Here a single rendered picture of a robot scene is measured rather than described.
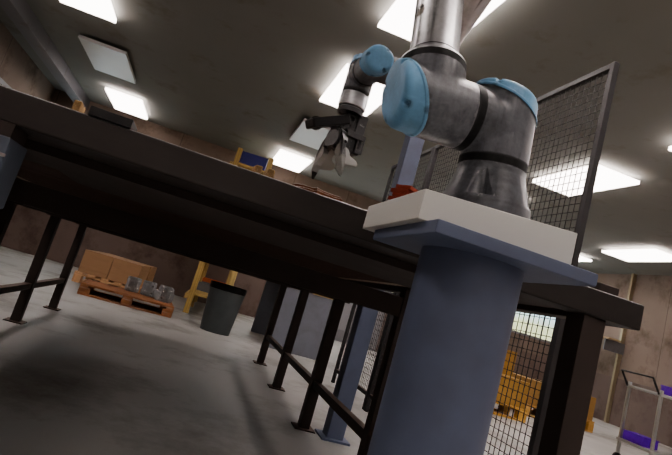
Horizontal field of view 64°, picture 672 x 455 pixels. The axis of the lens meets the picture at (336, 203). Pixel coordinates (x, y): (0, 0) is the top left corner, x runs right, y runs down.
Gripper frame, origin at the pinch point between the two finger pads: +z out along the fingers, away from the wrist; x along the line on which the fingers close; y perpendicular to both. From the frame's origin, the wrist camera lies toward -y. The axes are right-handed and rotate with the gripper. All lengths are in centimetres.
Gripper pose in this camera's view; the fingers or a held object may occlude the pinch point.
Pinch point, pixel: (322, 177)
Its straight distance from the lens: 140.5
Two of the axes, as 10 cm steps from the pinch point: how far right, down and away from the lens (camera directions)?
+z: -2.8, 9.4, -1.8
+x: -5.0, 0.1, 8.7
